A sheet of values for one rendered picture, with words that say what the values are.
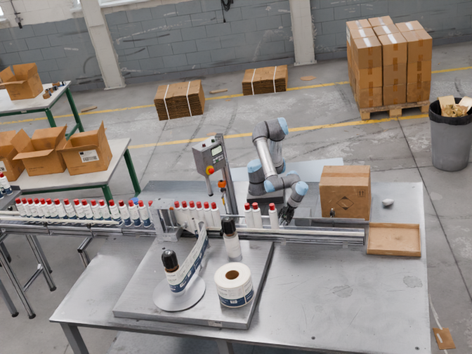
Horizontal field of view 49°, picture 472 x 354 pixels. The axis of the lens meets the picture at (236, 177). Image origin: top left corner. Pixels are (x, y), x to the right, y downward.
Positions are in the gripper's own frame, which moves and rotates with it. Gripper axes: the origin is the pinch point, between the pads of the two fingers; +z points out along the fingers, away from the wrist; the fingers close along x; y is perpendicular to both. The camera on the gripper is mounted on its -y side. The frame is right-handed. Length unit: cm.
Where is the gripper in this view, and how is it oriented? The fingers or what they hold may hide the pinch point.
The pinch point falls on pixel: (280, 223)
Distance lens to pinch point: 332.8
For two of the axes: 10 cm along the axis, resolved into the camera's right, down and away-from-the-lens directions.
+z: -3.4, 7.3, 6.0
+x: 9.1, 4.3, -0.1
